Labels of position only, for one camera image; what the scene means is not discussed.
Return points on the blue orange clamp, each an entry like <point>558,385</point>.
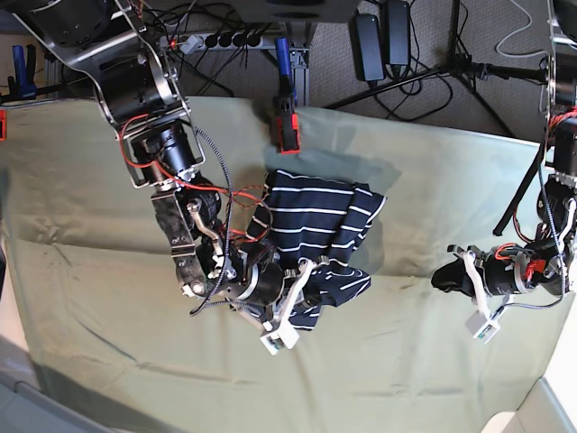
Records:
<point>286,119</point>

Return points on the light green table cloth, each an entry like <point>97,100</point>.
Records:
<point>112,335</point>

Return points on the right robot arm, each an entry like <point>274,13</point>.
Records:
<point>113,44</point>

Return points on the black tripod stand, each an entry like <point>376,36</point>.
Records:
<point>461,67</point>

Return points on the navy white striped T-shirt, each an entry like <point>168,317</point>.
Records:
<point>307,217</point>

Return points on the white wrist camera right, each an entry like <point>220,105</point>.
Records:
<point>276,336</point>

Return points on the black power brick left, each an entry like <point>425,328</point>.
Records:
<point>365,39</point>

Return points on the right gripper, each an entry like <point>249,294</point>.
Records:
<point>268,296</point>

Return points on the black power brick right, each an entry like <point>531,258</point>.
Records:
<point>397,32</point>

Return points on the blue clamp at left edge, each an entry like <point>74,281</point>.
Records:
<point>22,84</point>

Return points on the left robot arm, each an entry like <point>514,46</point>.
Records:
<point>548,259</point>

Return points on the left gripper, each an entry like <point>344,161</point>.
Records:
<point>479,275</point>

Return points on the black power brick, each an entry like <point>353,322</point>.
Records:
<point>397,32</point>
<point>365,39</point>

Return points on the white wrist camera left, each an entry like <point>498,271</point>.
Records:
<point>482,328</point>

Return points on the white power strip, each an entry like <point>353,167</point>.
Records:
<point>218,41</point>

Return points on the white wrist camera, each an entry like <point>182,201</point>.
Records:
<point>276,336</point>
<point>482,328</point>

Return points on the white plug adapter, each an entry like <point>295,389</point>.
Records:
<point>191,43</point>

